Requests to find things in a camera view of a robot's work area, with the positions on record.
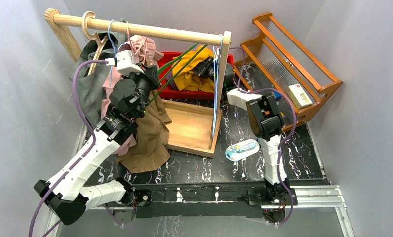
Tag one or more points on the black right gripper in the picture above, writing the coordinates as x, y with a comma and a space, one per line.
203, 67

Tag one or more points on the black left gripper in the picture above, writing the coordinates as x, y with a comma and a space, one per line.
152, 78

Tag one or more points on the light blue wire hanger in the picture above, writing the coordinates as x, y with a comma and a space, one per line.
216, 61

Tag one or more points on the green plastic hanger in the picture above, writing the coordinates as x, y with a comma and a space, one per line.
176, 62

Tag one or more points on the yellow pleated skirt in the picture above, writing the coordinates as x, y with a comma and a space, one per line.
187, 79

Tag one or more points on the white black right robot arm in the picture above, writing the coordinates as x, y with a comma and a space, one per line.
267, 124

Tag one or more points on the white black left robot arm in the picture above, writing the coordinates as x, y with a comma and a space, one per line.
65, 193

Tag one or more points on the wooden clothes hanger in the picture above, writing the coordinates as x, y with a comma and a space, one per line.
93, 36

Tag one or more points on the red plastic bin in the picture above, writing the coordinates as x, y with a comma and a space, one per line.
170, 93

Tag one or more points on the pink garment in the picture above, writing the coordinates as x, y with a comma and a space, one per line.
127, 101

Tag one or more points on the grey garment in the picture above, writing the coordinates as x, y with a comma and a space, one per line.
90, 86

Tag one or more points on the wooden clothes rack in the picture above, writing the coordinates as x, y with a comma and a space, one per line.
190, 130

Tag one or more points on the brown garment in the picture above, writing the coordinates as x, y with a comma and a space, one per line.
149, 153

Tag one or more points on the orange wooden shoe rack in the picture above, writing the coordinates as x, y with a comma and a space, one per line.
284, 61

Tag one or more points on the white blister pack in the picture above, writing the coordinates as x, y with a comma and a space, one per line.
241, 150

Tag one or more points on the small white box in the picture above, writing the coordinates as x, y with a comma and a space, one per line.
298, 96

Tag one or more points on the pink wire hanger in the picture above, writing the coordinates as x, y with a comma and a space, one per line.
139, 45

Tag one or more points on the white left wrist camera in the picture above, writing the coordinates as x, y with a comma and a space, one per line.
125, 63

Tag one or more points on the blue wire hanger left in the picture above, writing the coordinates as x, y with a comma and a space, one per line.
123, 46

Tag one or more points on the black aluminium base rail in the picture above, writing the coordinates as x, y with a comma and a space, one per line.
314, 208

